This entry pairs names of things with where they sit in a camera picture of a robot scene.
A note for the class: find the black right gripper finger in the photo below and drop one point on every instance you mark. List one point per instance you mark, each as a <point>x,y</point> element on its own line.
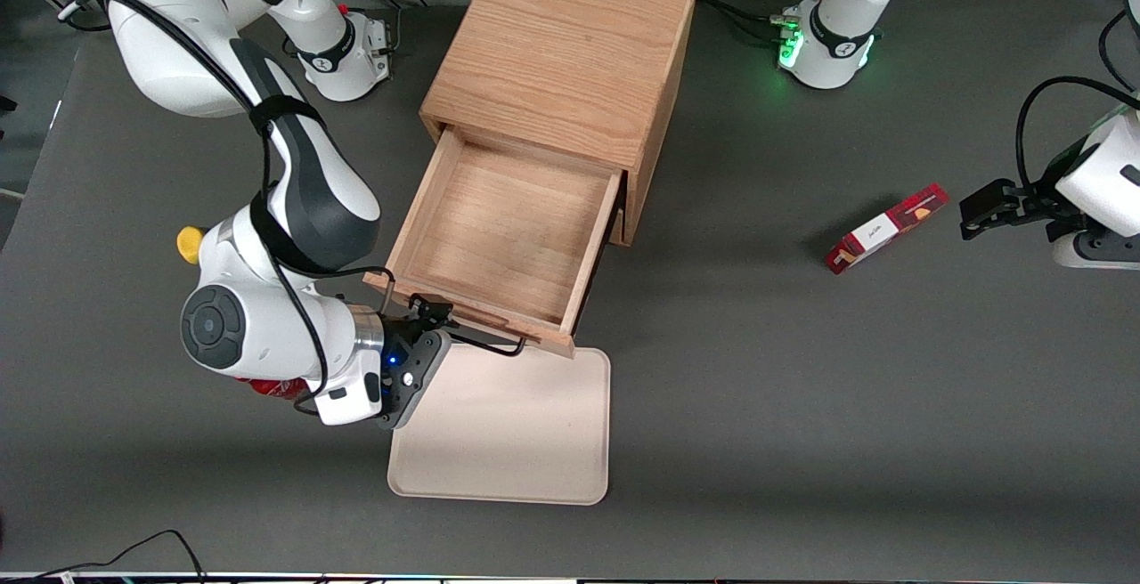
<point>441,324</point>
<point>429,307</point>

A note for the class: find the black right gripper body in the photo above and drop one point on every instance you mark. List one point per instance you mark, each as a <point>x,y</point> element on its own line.
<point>398,332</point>

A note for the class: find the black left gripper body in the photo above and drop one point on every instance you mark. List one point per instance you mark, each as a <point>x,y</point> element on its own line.
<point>1027,205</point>

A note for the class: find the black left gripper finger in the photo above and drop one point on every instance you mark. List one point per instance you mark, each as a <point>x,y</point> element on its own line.
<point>993,197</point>
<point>993,221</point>

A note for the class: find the wooden drawer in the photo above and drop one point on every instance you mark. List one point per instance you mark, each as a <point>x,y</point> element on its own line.
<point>508,228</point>

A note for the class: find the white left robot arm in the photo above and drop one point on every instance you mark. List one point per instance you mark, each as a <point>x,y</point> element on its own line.
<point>833,50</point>

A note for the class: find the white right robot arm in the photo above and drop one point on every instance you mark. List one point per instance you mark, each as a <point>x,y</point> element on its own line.
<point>258,335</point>

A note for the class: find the wooden drawer cabinet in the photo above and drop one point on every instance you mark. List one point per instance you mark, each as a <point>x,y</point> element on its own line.
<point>561,41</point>

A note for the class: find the red and white snack box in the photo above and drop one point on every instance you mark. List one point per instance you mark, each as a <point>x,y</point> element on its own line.
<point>882,230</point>

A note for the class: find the cream plastic tray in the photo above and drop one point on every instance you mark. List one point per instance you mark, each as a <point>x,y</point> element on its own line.
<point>517,433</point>

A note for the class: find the red bottle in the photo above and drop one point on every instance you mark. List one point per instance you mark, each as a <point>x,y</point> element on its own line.
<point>267,386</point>

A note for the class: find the yellow toy lemon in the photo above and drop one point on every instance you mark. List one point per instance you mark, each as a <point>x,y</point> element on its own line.
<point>189,246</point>

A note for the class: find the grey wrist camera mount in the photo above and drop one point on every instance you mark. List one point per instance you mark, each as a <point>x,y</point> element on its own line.
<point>419,379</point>

